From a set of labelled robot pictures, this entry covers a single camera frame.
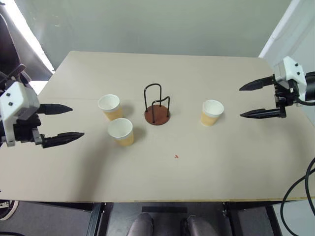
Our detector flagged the black and white sneaker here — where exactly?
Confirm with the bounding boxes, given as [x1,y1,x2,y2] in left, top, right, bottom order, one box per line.
[0,200,19,220]

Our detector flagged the black table frame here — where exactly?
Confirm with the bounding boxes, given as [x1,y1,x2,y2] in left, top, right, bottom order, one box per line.
[18,200,281,236]

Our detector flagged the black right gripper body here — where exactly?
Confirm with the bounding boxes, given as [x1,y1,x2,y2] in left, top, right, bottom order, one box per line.
[271,73,300,118]

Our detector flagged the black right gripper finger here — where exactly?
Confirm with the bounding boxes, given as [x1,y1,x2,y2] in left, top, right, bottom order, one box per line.
[239,75,275,92]
[240,108,281,119]

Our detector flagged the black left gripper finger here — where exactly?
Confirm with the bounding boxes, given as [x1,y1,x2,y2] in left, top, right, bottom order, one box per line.
[39,103,73,116]
[41,132,85,149]

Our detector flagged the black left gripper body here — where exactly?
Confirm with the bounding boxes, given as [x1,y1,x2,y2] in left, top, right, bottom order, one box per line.
[12,113,47,146]

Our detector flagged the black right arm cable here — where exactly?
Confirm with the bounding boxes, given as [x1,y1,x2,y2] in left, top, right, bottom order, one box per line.
[280,157,315,236]

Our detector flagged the dark rounded robot foot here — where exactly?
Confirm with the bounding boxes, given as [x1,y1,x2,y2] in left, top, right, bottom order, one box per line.
[184,215,212,236]
[126,212,155,236]

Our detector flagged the yellow paper cup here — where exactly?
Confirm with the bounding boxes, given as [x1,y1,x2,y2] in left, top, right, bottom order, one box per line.
[107,118,135,148]
[200,99,225,127]
[97,94,124,121]

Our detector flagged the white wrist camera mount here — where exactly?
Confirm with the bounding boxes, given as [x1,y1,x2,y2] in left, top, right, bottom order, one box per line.
[0,81,40,148]
[273,56,306,101]

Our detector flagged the wire cup rack brown base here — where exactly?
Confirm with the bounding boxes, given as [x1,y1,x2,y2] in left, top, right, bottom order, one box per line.
[143,84,171,126]

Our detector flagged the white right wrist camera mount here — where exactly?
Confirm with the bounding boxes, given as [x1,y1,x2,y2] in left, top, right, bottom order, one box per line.
[273,56,306,101]

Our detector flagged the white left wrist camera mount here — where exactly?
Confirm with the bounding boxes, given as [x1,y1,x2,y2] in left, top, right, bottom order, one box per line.
[0,81,40,148]

